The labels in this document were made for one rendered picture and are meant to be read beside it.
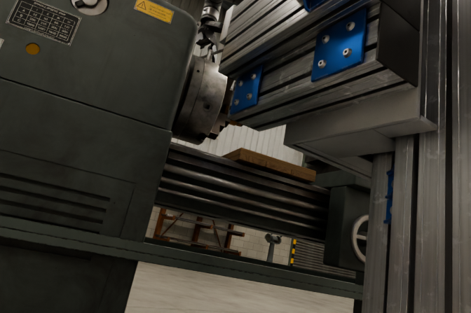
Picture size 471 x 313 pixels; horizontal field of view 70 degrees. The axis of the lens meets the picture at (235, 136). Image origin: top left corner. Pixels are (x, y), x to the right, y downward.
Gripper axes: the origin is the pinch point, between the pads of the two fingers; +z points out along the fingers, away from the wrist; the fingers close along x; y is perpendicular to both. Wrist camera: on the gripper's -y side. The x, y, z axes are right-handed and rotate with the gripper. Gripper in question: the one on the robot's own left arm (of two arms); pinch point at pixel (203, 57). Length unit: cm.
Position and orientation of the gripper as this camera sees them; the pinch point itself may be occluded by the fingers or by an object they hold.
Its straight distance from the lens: 142.6
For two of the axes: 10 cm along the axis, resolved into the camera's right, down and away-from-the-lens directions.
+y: -8.0, 1.2, 5.9
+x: -5.8, -4.0, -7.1
